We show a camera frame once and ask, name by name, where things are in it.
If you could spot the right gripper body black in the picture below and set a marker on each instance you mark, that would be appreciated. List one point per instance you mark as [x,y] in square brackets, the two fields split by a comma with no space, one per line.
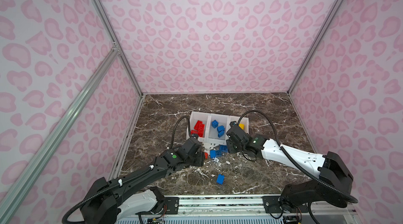
[234,148]

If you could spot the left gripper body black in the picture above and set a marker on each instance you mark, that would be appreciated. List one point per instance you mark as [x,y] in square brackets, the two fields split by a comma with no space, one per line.
[198,160]

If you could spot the blue lego brick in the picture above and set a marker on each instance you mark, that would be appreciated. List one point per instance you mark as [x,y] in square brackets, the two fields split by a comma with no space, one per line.
[220,179]
[221,131]
[213,154]
[214,124]
[223,148]

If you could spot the long red lego brick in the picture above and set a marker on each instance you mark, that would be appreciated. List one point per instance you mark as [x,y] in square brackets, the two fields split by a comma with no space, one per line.
[198,129]

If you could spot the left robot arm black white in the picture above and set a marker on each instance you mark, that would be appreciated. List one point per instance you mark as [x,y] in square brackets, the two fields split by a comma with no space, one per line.
[104,198]

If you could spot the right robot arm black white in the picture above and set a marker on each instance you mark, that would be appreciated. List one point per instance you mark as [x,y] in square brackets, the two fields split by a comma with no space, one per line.
[330,180]

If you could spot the white three-compartment bin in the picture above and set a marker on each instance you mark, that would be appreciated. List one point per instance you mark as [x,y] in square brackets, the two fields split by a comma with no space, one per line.
[215,128]

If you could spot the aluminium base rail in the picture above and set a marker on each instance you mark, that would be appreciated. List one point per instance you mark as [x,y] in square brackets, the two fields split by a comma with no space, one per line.
[236,209]

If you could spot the aluminium frame strut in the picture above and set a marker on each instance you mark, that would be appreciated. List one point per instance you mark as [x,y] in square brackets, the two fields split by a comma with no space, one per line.
[18,192]

